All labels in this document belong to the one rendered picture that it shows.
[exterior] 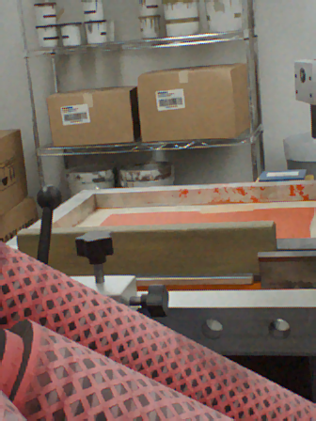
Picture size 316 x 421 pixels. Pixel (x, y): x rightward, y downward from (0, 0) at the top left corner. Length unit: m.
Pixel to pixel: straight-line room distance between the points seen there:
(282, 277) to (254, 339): 0.23
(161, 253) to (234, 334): 0.28
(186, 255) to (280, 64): 3.70
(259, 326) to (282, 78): 3.95
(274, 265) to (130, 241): 0.19
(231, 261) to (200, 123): 3.28
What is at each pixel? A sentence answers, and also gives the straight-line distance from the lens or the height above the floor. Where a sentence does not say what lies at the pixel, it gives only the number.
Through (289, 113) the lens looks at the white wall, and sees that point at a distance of 4.76.
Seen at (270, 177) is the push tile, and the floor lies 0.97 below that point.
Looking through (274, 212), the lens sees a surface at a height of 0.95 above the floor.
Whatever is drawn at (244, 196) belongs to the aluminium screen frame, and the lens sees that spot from 1.66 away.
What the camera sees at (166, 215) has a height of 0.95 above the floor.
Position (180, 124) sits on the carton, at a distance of 4.37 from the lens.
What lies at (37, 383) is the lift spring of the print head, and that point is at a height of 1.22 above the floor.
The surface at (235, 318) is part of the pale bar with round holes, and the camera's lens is 0.84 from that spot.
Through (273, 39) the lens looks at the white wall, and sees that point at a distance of 4.74.
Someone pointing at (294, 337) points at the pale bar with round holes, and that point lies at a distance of 0.84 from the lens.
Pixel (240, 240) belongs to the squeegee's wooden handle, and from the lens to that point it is 1.07.
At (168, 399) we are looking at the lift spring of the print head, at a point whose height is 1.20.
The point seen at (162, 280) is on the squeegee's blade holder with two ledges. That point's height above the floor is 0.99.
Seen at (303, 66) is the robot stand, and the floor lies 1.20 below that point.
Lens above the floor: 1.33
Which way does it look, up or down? 13 degrees down
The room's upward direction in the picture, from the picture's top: 5 degrees counter-clockwise
